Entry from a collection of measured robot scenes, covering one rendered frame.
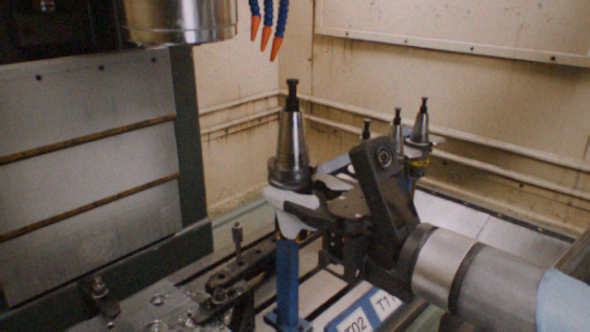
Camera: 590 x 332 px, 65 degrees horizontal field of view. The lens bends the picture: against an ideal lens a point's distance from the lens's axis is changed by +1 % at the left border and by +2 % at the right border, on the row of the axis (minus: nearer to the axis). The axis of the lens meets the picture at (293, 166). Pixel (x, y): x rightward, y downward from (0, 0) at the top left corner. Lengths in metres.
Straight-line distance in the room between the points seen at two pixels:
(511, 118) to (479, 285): 1.10
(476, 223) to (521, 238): 0.14
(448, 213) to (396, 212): 1.15
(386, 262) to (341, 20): 1.33
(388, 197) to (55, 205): 0.84
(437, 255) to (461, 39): 1.12
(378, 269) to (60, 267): 0.88
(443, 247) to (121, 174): 0.89
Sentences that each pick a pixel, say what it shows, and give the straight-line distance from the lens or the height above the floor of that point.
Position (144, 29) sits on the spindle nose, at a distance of 0.63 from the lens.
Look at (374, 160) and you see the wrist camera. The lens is 0.47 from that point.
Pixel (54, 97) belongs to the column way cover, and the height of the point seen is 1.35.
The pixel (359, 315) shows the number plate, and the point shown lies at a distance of 0.99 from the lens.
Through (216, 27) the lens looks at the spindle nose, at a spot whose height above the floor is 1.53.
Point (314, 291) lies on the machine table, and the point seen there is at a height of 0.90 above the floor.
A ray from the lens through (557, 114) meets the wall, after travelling 1.47.
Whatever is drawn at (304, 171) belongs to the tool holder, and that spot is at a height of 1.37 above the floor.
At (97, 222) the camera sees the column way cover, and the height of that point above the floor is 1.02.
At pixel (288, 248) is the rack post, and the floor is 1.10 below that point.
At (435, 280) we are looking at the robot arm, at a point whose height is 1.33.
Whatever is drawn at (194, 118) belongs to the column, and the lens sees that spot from 1.32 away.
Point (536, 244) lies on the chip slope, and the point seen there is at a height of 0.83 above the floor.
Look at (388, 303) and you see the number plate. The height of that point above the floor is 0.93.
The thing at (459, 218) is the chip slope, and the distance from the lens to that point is 1.62.
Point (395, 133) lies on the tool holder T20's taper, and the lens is 0.98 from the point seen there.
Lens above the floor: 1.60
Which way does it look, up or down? 24 degrees down
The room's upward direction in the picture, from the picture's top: straight up
